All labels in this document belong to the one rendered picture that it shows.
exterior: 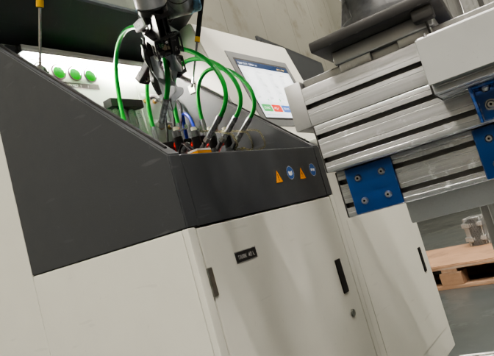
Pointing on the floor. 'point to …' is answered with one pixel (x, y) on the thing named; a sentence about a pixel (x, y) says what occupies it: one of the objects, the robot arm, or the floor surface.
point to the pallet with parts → (464, 257)
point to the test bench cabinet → (142, 301)
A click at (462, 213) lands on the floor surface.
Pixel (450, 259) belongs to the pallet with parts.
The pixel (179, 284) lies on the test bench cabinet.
